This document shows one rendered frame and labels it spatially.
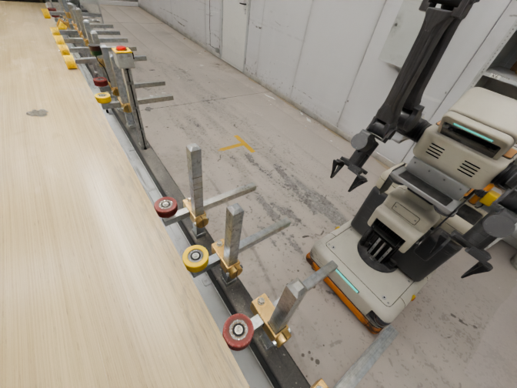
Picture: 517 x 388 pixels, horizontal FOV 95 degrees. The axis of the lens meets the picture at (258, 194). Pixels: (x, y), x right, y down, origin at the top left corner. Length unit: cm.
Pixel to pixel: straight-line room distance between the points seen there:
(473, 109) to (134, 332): 118
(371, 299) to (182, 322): 119
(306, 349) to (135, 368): 116
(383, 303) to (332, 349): 41
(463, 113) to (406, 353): 144
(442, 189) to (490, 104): 32
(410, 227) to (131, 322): 115
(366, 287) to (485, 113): 107
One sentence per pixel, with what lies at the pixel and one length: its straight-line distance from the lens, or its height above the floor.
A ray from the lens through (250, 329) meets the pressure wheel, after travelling 70.
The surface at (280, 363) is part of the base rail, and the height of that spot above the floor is 70.
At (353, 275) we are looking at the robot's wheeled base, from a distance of 167.
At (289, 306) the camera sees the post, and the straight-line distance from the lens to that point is 58.
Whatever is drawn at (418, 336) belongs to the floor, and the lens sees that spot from 207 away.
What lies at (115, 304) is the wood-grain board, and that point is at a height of 90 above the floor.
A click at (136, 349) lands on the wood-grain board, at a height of 90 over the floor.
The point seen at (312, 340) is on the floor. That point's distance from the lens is 172.
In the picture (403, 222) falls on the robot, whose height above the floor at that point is 80.
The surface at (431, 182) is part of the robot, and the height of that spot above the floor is 105.
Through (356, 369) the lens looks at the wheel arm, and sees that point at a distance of 83.
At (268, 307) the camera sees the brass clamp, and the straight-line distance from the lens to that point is 77.
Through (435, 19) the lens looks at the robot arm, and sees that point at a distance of 90.
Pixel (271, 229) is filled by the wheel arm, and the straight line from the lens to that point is 95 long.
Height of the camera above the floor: 158
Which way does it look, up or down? 44 degrees down
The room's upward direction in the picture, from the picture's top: 11 degrees clockwise
